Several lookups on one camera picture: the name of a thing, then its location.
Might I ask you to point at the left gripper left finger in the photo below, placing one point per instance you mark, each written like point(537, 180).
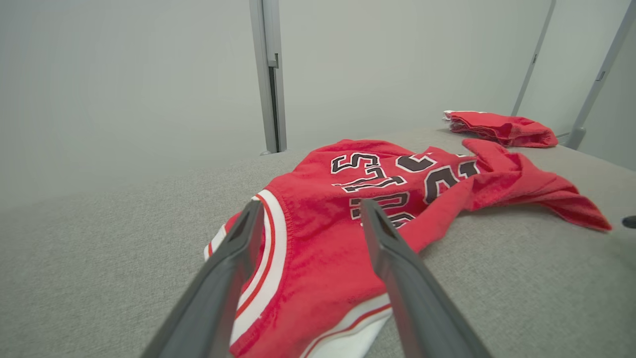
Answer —
point(218, 298)

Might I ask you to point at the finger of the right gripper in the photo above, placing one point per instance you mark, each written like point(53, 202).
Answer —
point(631, 222)

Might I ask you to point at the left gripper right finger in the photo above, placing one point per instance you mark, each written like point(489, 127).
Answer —
point(417, 308)

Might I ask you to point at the red and white t-shirt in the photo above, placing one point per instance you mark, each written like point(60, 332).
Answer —
point(328, 238)

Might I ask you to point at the red shorts with white stripe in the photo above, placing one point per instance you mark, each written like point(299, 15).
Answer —
point(507, 128)

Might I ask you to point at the thin grey partition post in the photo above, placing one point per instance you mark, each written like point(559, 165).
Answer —
point(534, 57)

